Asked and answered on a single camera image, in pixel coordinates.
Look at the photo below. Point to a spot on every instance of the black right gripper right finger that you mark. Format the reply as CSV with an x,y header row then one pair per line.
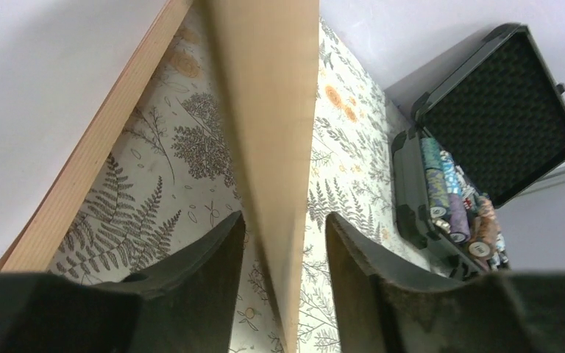
x,y
384,303

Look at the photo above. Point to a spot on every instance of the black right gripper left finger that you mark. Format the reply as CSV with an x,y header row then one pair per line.
x,y
184,303

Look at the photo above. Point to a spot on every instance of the pink wooden picture frame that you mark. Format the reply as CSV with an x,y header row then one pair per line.
x,y
35,246

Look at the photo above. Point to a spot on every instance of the brown cardboard backing board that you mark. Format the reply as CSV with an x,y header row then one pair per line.
x,y
266,59

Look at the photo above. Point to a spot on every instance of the seascape photo print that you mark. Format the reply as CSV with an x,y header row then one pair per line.
x,y
58,62

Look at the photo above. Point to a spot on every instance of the blue purple poker chip stack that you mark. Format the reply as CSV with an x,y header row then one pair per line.
x,y
458,221

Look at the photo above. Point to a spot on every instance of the floral tablecloth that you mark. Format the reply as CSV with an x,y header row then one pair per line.
x,y
168,179

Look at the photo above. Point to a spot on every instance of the green poker chip stack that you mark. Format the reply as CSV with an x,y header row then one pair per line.
x,y
436,183

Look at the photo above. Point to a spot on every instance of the lower orange poker chip stack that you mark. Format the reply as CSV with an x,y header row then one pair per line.
x,y
483,243

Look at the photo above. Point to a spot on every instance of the black poker chip case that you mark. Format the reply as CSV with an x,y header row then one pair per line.
x,y
501,115

